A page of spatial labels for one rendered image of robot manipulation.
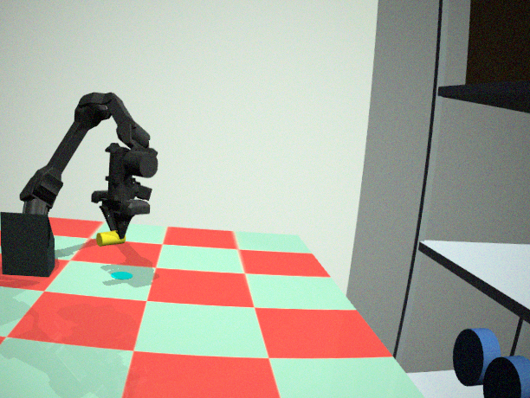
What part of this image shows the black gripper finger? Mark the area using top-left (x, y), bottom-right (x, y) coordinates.
top-left (113, 211), bottom-right (135, 239)
top-left (99, 206), bottom-right (120, 231)

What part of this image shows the yellow cylinder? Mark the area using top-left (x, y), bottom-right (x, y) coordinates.
top-left (96, 230), bottom-right (126, 247)

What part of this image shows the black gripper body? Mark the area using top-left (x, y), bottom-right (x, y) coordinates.
top-left (91, 172), bottom-right (150, 215)

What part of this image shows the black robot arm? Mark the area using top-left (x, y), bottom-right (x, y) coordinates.
top-left (20, 93), bottom-right (158, 215)

